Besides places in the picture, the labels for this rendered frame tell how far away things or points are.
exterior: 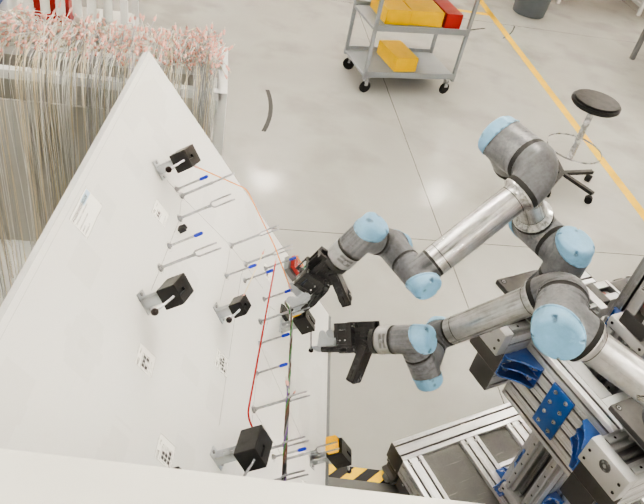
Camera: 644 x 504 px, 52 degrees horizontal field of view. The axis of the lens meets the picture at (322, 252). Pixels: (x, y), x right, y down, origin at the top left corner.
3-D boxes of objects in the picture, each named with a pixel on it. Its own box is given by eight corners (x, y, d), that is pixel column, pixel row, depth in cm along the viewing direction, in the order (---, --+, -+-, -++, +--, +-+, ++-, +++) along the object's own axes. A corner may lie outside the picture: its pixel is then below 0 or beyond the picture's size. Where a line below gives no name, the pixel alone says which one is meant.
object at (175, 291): (119, 312, 117) (160, 297, 114) (144, 286, 127) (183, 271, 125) (131, 334, 118) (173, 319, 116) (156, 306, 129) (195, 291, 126)
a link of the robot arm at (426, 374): (450, 365, 178) (438, 333, 174) (441, 394, 170) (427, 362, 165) (423, 366, 182) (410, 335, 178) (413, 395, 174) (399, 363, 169)
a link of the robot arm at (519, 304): (575, 246, 157) (417, 314, 187) (572, 272, 149) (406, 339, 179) (601, 281, 160) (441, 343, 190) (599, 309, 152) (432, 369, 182)
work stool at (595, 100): (508, 172, 490) (543, 88, 447) (555, 157, 521) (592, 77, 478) (566, 215, 459) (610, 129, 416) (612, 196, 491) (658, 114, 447)
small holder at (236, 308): (204, 319, 144) (232, 309, 142) (217, 300, 152) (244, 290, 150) (214, 336, 145) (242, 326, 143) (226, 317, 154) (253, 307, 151)
